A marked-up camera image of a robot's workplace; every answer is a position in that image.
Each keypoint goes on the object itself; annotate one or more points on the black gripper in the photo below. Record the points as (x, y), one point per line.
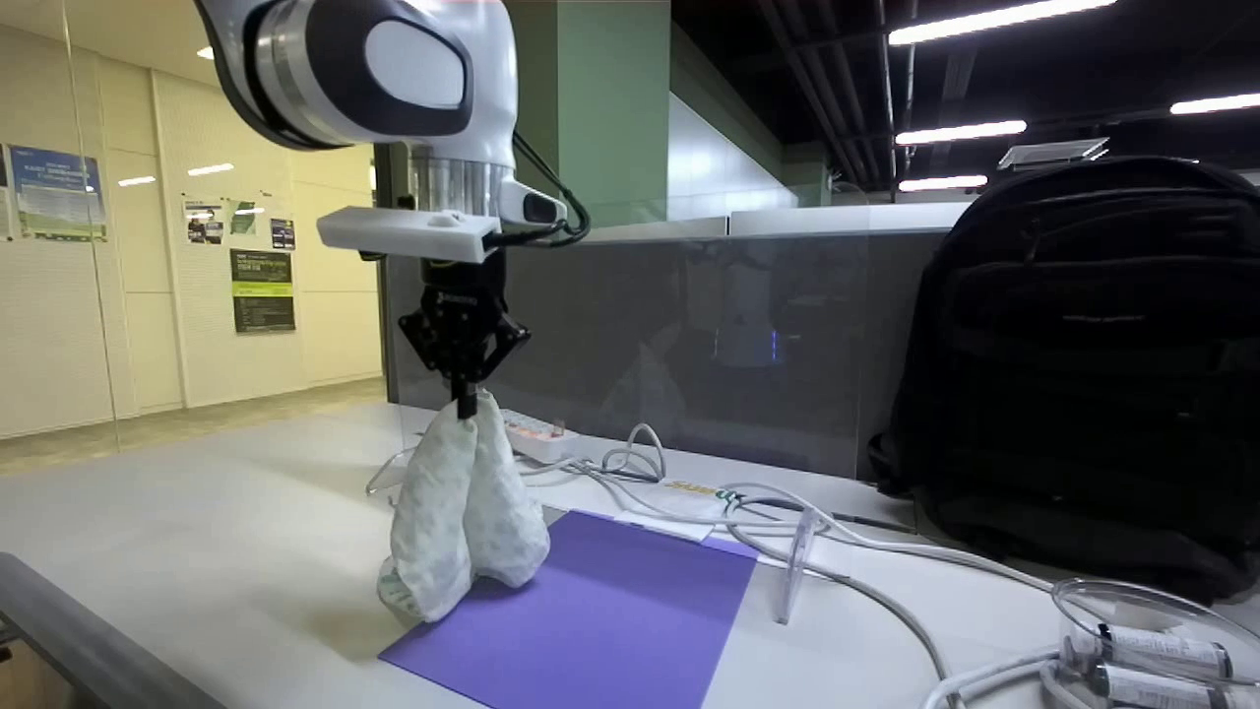
(468, 285)

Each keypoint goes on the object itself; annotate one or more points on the white green patterned cloth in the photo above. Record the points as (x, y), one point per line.
(457, 515)

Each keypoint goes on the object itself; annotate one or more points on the white power strip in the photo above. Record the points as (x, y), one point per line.
(544, 441)

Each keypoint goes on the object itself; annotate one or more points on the purple mat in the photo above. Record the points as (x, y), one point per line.
(615, 616)

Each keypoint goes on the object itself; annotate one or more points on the gray partition panel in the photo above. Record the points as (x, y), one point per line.
(791, 341)

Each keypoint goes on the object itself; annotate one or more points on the gray object behind backpack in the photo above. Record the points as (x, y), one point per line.
(1049, 150)

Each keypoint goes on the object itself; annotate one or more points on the black backpack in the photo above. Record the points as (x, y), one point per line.
(1087, 369)

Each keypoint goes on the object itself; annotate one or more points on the long ceiling light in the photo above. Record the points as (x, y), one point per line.
(999, 17)

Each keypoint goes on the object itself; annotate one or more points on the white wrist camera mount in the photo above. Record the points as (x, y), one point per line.
(419, 229)

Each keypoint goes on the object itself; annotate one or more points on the small dark wall poster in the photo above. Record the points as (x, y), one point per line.
(282, 234)

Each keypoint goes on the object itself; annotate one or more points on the dark green wall sign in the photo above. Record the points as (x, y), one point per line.
(262, 271)

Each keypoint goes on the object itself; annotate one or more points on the small green wall poster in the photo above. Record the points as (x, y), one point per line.
(247, 219)

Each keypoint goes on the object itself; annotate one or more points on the small photo wall poster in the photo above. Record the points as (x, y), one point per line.
(204, 223)

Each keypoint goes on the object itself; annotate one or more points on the blue wall poster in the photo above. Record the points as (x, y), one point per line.
(58, 194)

